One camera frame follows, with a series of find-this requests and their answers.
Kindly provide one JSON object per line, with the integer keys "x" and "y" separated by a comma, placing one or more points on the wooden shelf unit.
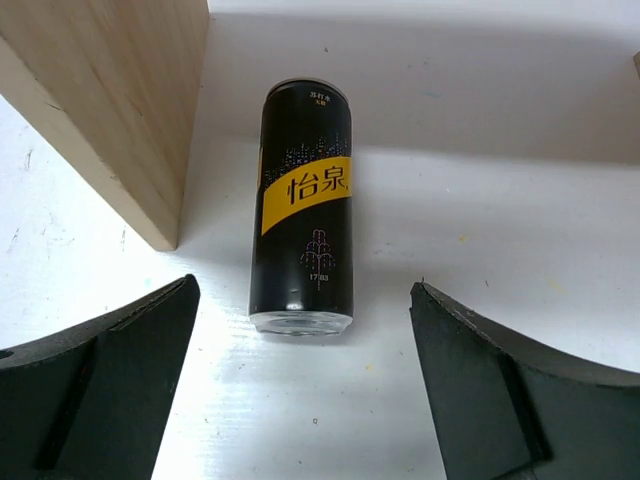
{"x": 120, "y": 88}

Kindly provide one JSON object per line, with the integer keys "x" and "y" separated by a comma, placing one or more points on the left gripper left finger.
{"x": 92, "y": 401}

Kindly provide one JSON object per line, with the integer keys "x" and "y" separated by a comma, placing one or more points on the black yellow can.
{"x": 302, "y": 260}

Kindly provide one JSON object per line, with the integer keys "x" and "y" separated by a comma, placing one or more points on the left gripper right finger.
{"x": 506, "y": 406}

